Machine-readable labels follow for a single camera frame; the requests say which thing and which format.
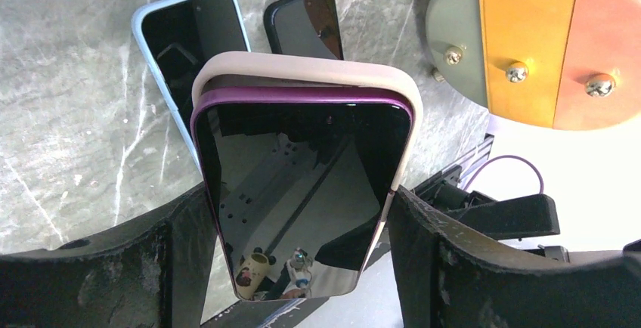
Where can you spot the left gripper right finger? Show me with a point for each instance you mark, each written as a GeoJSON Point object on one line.
{"type": "Point", "coordinates": [449, 275]}

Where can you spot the beige pink phone case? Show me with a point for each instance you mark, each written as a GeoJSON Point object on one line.
{"type": "Point", "coordinates": [244, 69]}

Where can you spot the cream and orange drum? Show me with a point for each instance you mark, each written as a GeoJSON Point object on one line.
{"type": "Point", "coordinates": [571, 65]}

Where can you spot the light blue phone case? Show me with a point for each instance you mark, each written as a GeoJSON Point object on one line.
{"type": "Point", "coordinates": [170, 55]}

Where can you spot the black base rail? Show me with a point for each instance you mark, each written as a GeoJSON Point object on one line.
{"type": "Point", "coordinates": [377, 286]}

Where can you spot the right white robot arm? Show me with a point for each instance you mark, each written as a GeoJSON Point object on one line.
{"type": "Point", "coordinates": [521, 217]}

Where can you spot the purple edged glossy phone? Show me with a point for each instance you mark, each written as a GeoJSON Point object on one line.
{"type": "Point", "coordinates": [300, 180]}

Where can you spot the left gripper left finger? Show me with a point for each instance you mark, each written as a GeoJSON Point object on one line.
{"type": "Point", "coordinates": [150, 271]}

